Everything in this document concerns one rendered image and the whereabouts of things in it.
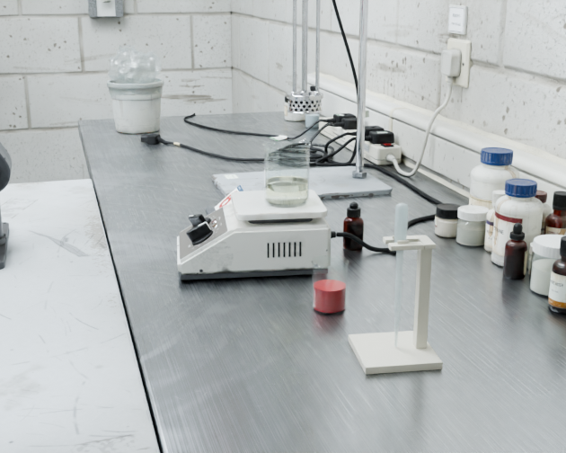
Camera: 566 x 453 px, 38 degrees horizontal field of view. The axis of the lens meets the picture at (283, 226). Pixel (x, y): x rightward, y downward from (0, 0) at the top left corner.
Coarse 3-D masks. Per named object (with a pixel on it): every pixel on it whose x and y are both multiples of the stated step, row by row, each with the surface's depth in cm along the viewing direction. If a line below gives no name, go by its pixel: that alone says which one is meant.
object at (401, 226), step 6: (402, 204) 82; (396, 210) 82; (402, 210) 82; (396, 216) 82; (402, 216) 82; (396, 222) 82; (402, 222) 82; (396, 228) 83; (402, 228) 82; (396, 234) 83; (402, 234) 82; (396, 240) 83
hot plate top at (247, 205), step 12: (240, 192) 116; (252, 192) 116; (312, 192) 116; (240, 204) 111; (252, 204) 111; (264, 204) 111; (312, 204) 111; (240, 216) 106; (252, 216) 106; (264, 216) 106; (276, 216) 107; (288, 216) 107; (300, 216) 107; (312, 216) 107; (324, 216) 108
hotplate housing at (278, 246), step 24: (216, 240) 106; (240, 240) 106; (264, 240) 107; (288, 240) 107; (312, 240) 108; (192, 264) 107; (216, 264) 107; (240, 264) 107; (264, 264) 108; (288, 264) 108
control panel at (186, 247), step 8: (208, 216) 117; (216, 216) 115; (224, 216) 113; (208, 224) 114; (224, 224) 110; (184, 232) 117; (216, 232) 109; (224, 232) 107; (184, 240) 113; (208, 240) 107; (184, 248) 110; (192, 248) 108; (184, 256) 107
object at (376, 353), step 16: (384, 240) 84; (400, 240) 83; (416, 240) 84; (416, 272) 85; (416, 288) 85; (416, 304) 86; (416, 320) 86; (352, 336) 89; (368, 336) 89; (384, 336) 89; (400, 336) 89; (416, 336) 86; (368, 352) 86; (384, 352) 86; (400, 352) 86; (416, 352) 86; (432, 352) 86; (368, 368) 82; (384, 368) 83; (400, 368) 83; (416, 368) 83; (432, 368) 84
